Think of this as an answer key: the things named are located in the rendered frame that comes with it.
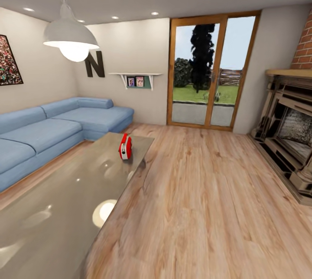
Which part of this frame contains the radio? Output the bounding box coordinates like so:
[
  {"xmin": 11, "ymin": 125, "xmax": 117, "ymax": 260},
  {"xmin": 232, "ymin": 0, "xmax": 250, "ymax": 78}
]
[{"xmin": 118, "ymin": 133, "xmax": 132, "ymax": 159}]

